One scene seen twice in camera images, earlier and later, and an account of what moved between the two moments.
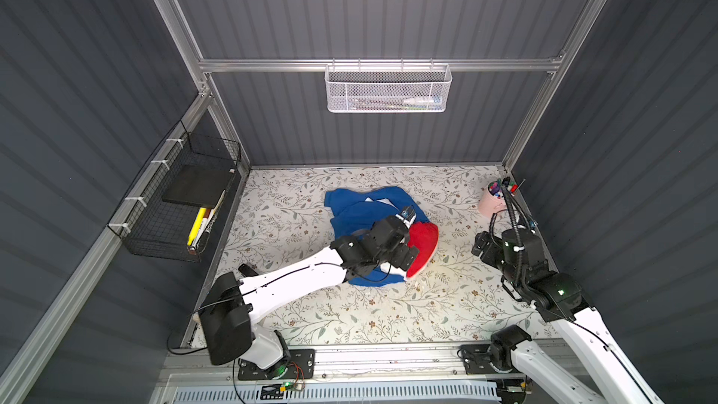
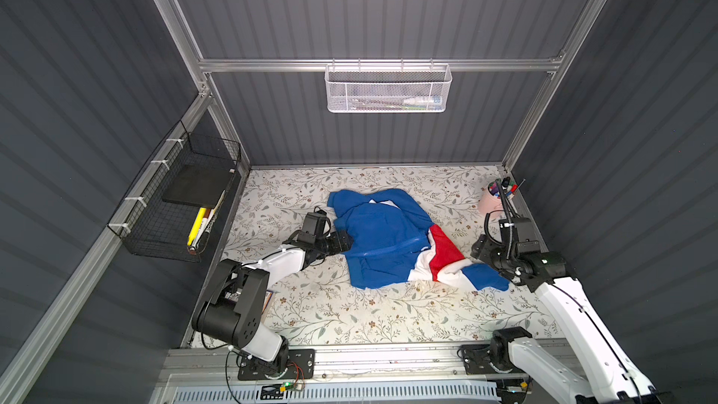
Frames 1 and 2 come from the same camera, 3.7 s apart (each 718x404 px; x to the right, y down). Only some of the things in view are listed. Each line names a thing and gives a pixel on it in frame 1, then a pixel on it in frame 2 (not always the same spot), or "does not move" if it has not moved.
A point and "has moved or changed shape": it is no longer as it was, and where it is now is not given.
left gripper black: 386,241 -> 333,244
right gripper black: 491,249 does not move
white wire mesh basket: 387,88 does not move
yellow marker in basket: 196,226 does not move
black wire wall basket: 178,207 does not move
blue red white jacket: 353,210 has moved or changed shape
